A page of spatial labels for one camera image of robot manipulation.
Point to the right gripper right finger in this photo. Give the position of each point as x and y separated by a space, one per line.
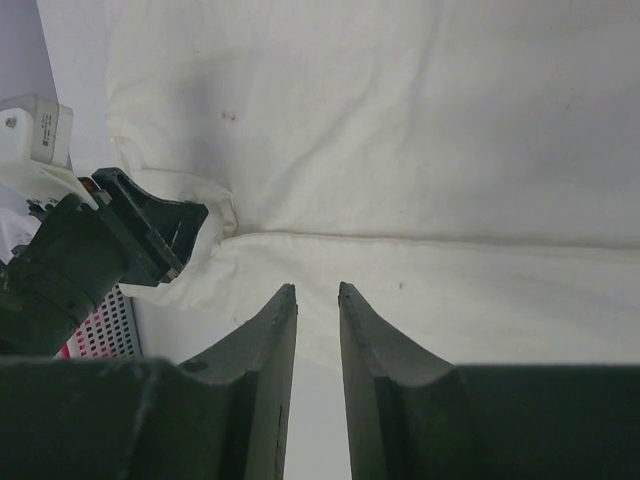
412 415

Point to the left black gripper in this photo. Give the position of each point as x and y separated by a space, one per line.
63 274

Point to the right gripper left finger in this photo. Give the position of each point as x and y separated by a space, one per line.
223 414

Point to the cream white t shirt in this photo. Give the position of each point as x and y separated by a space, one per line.
472 167

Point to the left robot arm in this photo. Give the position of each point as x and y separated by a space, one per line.
36 342

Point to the white plastic laundry basket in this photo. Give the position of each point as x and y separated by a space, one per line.
119 330

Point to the pink red t shirt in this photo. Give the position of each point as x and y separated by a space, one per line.
84 343

